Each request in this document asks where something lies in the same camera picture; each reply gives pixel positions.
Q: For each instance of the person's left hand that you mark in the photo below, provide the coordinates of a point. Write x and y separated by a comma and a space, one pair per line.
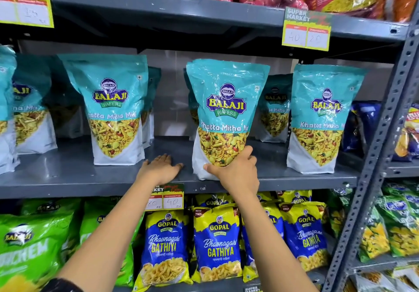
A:
158, 172

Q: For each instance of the person's right hand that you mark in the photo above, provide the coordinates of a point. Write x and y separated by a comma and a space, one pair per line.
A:
239, 177

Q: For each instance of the person's left thumb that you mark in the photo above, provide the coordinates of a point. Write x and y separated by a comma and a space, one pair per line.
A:
176, 168

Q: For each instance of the person's right thumb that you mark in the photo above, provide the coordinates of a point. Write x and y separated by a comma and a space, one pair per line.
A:
212, 169

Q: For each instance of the teal snack mix pouch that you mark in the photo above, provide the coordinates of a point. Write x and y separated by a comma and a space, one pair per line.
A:
226, 105

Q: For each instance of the person's left forearm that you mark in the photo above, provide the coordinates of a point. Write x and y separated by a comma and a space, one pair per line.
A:
108, 236

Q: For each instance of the person's right forearm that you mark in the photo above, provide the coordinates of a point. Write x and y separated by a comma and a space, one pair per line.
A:
268, 246

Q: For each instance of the yellow green price tag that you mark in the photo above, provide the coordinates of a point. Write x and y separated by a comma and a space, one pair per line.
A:
165, 198
252, 288
306, 33
24, 10

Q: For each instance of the row of blue yellow packets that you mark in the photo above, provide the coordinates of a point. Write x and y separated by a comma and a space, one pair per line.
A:
217, 236

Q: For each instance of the row of teal packets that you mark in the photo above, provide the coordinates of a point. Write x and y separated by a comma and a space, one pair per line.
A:
114, 105

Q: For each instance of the green snack packet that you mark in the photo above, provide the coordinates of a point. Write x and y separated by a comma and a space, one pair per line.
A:
29, 252
49, 207
95, 213

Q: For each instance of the grey metal shelf rack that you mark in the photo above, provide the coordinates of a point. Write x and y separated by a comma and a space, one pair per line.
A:
402, 169
81, 170

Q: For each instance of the dark blue snack packet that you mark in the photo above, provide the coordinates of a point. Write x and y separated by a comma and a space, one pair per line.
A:
366, 124

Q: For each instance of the black sleeve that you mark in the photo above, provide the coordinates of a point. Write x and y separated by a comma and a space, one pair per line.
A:
62, 286

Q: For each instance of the group of green yellow packets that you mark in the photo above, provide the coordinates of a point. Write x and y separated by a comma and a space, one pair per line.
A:
392, 223

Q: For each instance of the orange blue snack packet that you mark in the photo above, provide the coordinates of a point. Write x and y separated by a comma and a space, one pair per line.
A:
409, 137

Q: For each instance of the white snack packet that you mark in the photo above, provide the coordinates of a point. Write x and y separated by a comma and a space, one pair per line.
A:
386, 282

